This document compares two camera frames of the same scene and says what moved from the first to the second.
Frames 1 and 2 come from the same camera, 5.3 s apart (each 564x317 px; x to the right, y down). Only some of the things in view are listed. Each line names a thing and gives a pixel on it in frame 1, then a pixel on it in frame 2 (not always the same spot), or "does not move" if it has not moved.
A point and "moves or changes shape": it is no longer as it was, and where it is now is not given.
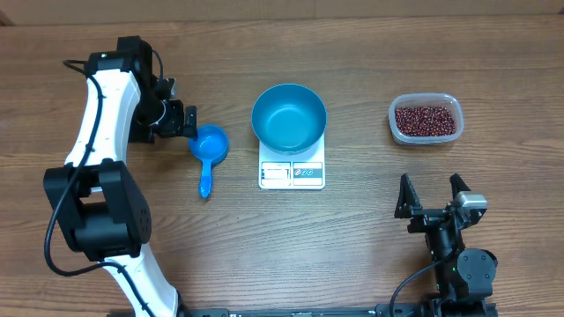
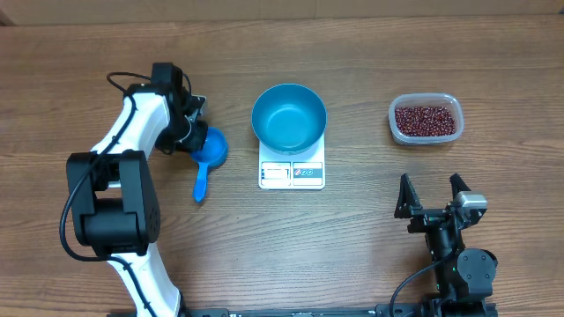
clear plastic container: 425,118 does not move
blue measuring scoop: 210,147 moves or changes shape
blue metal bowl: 288,118 does not move
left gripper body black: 173,121 to 189,136
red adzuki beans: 425,121 does not move
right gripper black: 411,207 does not move
